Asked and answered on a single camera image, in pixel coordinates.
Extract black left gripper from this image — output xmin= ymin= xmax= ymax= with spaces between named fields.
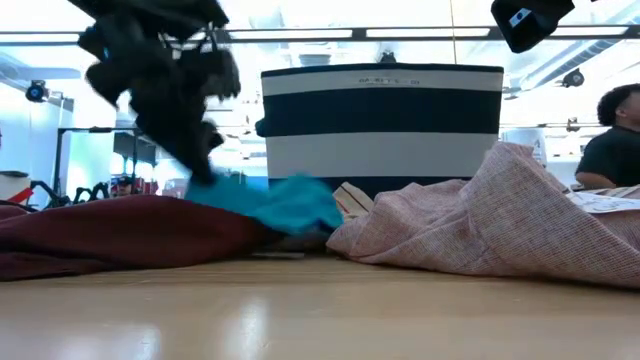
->
xmin=67 ymin=0 xmax=230 ymax=31

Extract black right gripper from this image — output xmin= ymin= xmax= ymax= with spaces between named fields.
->
xmin=491 ymin=0 xmax=576 ymax=54

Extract black garment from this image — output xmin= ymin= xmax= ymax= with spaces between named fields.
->
xmin=77 ymin=14 xmax=242 ymax=187

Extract pink checked woven shirt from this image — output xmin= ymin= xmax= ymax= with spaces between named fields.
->
xmin=326 ymin=141 xmax=640 ymax=292

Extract maroon garment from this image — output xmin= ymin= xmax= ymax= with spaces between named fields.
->
xmin=0 ymin=193 xmax=284 ymax=282

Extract teal garment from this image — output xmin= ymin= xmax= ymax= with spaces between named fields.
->
xmin=183 ymin=171 xmax=345 ymax=237

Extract cream striped cloth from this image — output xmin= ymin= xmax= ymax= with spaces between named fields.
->
xmin=332 ymin=181 xmax=375 ymax=217

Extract white cylindrical appliance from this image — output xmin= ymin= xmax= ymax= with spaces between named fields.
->
xmin=501 ymin=127 xmax=549 ymax=169

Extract person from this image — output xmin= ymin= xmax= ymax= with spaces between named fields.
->
xmin=574 ymin=83 xmax=640 ymax=191
xmin=110 ymin=174 xmax=137 ymax=197

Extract red storage rack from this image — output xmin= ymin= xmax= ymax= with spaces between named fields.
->
xmin=133 ymin=176 xmax=161 ymax=197

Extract navy white striped fabric basket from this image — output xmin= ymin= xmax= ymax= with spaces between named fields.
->
xmin=254 ymin=62 xmax=505 ymax=201

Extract black background robot arms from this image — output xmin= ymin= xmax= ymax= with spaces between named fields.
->
xmin=29 ymin=180 xmax=111 ymax=209

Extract white box red stripe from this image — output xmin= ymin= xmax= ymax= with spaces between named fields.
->
xmin=0 ymin=170 xmax=34 ymax=204

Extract thin hanging cord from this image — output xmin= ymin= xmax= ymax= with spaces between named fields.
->
xmin=449 ymin=0 xmax=457 ymax=65

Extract black background rig frame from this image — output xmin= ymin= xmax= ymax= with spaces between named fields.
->
xmin=53 ymin=126 xmax=151 ymax=201

